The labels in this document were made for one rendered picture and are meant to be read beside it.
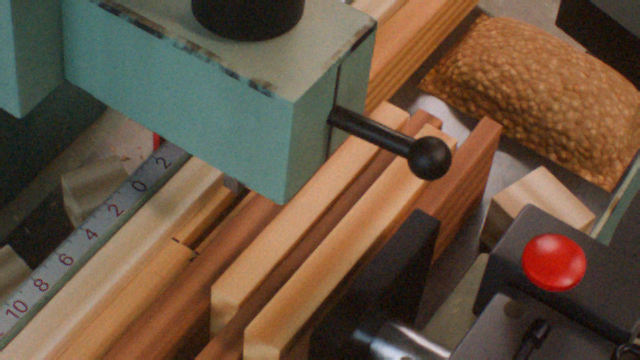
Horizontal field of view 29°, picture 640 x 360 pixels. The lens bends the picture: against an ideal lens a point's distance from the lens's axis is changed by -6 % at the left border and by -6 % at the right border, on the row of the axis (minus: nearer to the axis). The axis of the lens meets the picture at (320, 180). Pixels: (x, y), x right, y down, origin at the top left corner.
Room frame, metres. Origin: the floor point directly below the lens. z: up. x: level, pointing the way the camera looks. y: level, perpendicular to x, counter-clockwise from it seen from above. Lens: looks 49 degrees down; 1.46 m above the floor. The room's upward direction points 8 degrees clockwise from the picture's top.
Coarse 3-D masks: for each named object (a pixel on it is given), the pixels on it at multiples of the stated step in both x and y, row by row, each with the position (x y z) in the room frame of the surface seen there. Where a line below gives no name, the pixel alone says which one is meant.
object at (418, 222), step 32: (416, 224) 0.38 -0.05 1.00; (384, 256) 0.36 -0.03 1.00; (416, 256) 0.37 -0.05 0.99; (352, 288) 0.34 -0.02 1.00; (384, 288) 0.34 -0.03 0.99; (416, 288) 0.38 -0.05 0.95; (352, 320) 0.32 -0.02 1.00; (384, 320) 0.35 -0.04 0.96; (320, 352) 0.31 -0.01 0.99; (352, 352) 0.32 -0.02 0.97; (384, 352) 0.33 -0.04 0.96; (416, 352) 0.33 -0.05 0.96; (448, 352) 0.34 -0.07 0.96
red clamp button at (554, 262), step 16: (544, 240) 0.36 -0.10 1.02; (560, 240) 0.36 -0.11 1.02; (528, 256) 0.35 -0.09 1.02; (544, 256) 0.35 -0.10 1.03; (560, 256) 0.35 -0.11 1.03; (576, 256) 0.35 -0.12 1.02; (528, 272) 0.34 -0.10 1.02; (544, 272) 0.34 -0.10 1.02; (560, 272) 0.34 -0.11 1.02; (576, 272) 0.34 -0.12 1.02; (544, 288) 0.34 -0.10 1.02; (560, 288) 0.34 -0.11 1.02
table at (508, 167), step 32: (416, 96) 0.56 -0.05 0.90; (448, 128) 0.54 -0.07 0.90; (512, 160) 0.52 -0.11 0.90; (544, 160) 0.52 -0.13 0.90; (576, 192) 0.50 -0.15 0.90; (480, 224) 0.47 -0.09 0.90; (608, 224) 0.49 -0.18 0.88; (448, 256) 0.44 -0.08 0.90; (448, 288) 0.42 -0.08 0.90; (416, 320) 0.40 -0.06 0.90
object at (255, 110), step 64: (64, 0) 0.44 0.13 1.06; (128, 0) 0.43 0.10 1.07; (320, 0) 0.44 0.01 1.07; (128, 64) 0.42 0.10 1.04; (192, 64) 0.40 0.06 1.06; (256, 64) 0.40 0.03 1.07; (320, 64) 0.40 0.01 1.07; (192, 128) 0.40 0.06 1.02; (256, 128) 0.38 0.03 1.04; (320, 128) 0.40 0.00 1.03
